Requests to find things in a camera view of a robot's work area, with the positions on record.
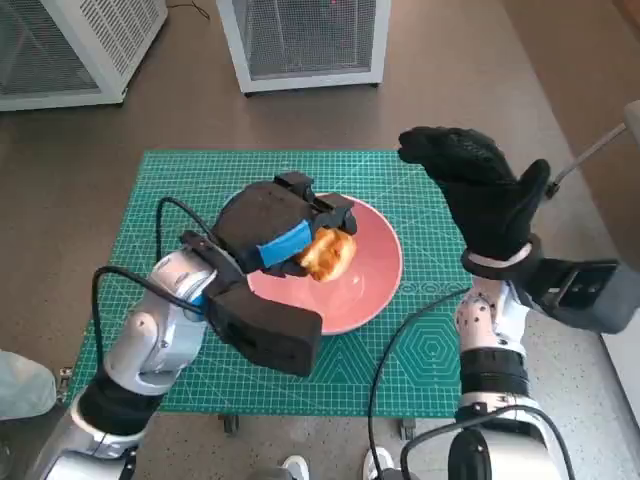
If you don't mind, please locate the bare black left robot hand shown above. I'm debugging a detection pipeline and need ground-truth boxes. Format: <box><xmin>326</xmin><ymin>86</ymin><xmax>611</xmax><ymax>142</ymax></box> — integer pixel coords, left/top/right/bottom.
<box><xmin>208</xmin><ymin>171</ymin><xmax>359</xmax><ymax>279</ymax></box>

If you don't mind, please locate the person's leg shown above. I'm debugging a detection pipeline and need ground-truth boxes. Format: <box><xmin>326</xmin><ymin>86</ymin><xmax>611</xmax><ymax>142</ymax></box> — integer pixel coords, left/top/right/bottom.
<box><xmin>0</xmin><ymin>349</ymin><xmax>58</xmax><ymax>422</ymax></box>

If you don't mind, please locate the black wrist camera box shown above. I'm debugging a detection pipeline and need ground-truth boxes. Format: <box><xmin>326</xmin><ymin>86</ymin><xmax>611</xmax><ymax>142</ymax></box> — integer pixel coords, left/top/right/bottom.
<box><xmin>179</xmin><ymin>230</ymin><xmax>324</xmax><ymax>377</ymax></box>
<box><xmin>519</xmin><ymin>258</ymin><xmax>636</xmax><ymax>335</ymax></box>

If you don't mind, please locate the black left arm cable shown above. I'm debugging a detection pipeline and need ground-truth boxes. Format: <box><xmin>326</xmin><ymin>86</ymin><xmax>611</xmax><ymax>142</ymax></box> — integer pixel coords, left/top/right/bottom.
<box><xmin>92</xmin><ymin>266</ymin><xmax>207</xmax><ymax>371</ymax></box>
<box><xmin>155</xmin><ymin>197</ymin><xmax>221</xmax><ymax>259</ymax></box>

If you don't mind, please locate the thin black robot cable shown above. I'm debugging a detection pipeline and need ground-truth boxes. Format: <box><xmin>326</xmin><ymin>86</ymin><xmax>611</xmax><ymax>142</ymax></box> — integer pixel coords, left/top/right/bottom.
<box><xmin>367</xmin><ymin>285</ymin><xmax>474</xmax><ymax>480</ymax></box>

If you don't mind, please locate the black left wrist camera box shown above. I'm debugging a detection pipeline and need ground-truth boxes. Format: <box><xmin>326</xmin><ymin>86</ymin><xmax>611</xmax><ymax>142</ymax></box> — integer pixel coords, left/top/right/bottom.
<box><xmin>179</xmin><ymin>230</ymin><xmax>324</xmax><ymax>377</ymax></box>

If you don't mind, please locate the green cutting mat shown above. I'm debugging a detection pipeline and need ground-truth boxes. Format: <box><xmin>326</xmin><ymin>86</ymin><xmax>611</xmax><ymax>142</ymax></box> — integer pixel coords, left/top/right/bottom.
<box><xmin>64</xmin><ymin>149</ymin><xmax>464</xmax><ymax>417</ymax></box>

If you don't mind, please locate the thick black robot cable loop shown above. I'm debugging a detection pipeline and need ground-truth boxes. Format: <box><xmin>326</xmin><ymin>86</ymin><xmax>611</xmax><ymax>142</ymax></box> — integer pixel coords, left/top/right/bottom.
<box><xmin>399</xmin><ymin>403</ymin><xmax>576</xmax><ymax>480</ymax></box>

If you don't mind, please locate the white board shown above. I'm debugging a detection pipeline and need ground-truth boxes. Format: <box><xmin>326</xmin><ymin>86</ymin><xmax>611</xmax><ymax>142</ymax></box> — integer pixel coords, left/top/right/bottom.
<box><xmin>598</xmin><ymin>327</ymin><xmax>640</xmax><ymax>426</ymax></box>

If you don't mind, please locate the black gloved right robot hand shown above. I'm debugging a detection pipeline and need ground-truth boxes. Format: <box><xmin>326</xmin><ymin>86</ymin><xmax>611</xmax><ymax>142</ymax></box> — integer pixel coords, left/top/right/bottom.
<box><xmin>397</xmin><ymin>126</ymin><xmax>551</xmax><ymax>261</ymax></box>

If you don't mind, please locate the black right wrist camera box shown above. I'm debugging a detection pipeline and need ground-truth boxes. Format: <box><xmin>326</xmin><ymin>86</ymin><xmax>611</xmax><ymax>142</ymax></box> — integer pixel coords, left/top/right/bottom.
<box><xmin>519</xmin><ymin>258</ymin><xmax>636</xmax><ymax>335</ymax></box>

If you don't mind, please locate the black floor cable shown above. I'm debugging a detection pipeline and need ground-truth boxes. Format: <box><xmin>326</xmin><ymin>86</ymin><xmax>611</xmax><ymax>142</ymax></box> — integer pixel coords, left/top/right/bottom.
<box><xmin>167</xmin><ymin>0</ymin><xmax>214</xmax><ymax>21</ymax></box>

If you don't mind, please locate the grey chair with caster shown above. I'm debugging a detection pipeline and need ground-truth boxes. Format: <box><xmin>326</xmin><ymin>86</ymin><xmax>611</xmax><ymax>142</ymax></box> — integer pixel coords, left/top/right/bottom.
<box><xmin>547</xmin><ymin>99</ymin><xmax>640</xmax><ymax>196</ymax></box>

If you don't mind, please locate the pink bowl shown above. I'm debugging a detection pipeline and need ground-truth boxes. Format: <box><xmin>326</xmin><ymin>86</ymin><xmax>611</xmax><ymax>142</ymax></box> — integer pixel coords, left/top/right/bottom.
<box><xmin>246</xmin><ymin>192</ymin><xmax>404</xmax><ymax>336</ymax></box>

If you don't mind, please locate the white shoe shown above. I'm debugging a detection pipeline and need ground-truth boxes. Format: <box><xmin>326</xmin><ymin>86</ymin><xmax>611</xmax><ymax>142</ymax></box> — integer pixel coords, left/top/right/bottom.
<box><xmin>282</xmin><ymin>453</ymin><xmax>311</xmax><ymax>480</ymax></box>
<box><xmin>363</xmin><ymin>445</ymin><xmax>396</xmax><ymax>480</ymax></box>

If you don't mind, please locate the large white mesh cabinet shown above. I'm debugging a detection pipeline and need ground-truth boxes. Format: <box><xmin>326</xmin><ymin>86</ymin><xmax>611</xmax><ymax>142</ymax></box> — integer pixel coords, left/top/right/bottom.
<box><xmin>0</xmin><ymin>0</ymin><xmax>170</xmax><ymax>112</ymax></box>

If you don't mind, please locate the long toy bread loaf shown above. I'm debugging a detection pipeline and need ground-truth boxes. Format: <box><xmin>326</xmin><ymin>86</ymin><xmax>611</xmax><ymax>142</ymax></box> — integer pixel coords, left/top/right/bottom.
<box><xmin>298</xmin><ymin>227</ymin><xmax>357</xmax><ymax>284</ymax></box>

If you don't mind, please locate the small white mesh cabinet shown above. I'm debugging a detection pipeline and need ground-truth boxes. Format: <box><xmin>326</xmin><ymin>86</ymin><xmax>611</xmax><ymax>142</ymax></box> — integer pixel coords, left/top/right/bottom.
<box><xmin>215</xmin><ymin>0</ymin><xmax>392</xmax><ymax>96</ymax></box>

